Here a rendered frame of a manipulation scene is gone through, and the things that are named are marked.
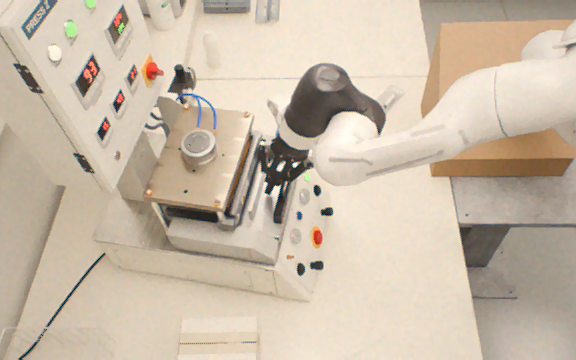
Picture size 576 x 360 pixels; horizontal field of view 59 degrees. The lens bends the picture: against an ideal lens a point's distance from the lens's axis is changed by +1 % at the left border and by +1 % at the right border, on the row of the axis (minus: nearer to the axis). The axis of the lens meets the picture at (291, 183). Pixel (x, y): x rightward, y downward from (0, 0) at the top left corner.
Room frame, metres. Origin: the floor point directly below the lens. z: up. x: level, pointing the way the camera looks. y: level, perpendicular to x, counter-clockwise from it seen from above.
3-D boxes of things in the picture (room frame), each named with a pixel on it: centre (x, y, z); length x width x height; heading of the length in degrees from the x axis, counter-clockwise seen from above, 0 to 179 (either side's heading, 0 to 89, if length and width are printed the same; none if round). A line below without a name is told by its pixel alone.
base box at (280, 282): (0.73, 0.19, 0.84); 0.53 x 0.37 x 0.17; 74
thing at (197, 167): (0.74, 0.22, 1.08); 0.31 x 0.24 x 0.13; 164
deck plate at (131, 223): (0.72, 0.23, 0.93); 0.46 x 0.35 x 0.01; 74
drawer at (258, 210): (0.70, 0.15, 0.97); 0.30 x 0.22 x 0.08; 74
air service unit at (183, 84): (0.96, 0.26, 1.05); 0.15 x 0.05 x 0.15; 164
